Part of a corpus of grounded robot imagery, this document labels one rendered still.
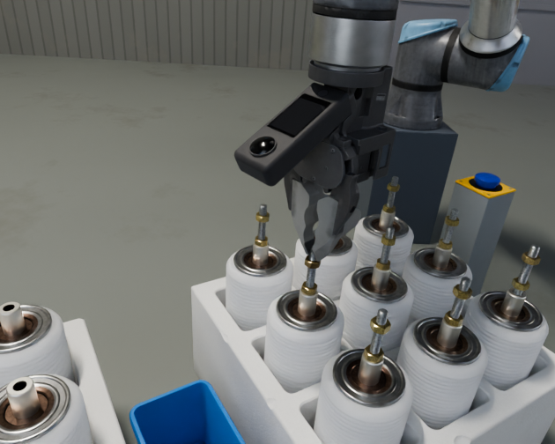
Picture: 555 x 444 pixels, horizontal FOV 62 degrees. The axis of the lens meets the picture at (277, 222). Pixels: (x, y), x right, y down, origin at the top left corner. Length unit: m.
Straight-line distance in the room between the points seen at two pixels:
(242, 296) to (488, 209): 0.43
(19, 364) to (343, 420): 0.34
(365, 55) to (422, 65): 0.70
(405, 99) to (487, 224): 0.41
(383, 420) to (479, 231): 0.44
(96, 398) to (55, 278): 0.55
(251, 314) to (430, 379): 0.25
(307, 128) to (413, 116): 0.73
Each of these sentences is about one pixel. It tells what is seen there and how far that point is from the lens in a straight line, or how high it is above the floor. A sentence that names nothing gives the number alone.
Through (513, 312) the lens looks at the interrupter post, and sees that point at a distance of 0.66.
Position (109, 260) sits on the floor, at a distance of 1.14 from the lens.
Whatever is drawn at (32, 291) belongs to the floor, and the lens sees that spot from 1.09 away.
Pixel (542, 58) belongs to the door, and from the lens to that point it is 3.64.
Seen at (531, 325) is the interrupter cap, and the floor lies 0.25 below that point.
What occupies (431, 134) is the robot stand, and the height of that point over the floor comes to 0.30.
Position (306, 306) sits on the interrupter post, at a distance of 0.57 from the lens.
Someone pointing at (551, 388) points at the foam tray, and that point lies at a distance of 0.71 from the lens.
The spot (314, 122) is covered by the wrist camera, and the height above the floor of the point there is 0.50.
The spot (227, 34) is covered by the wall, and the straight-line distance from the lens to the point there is 3.15.
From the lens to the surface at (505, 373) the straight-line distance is 0.68.
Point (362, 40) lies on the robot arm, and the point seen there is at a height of 0.57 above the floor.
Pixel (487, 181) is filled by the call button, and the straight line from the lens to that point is 0.84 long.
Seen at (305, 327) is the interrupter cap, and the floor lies 0.25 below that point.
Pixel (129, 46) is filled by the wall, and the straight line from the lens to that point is 3.25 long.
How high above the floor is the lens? 0.63
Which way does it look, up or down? 29 degrees down
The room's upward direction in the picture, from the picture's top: 4 degrees clockwise
